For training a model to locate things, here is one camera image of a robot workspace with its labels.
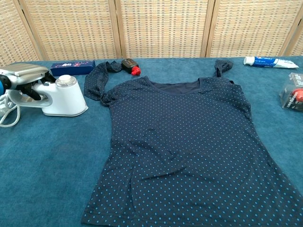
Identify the black bottle with red cap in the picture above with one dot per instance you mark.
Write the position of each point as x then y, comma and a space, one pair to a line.
129, 63

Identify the woven wicker folding screen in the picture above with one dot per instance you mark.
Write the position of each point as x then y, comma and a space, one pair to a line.
163, 28

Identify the white blue toothpaste tube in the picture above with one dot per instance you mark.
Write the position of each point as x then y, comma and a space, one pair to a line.
265, 61

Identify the dark blue rectangular carton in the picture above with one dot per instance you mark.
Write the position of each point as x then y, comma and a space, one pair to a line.
73, 67

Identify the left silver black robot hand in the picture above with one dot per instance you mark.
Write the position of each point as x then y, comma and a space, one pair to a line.
23, 69

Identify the white handheld steam iron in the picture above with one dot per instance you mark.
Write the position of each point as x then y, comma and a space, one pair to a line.
68, 99

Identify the navy polka dot shirt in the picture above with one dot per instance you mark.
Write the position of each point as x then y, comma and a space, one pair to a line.
184, 153

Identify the clear box with red pieces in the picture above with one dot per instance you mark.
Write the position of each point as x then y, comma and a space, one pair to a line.
292, 94

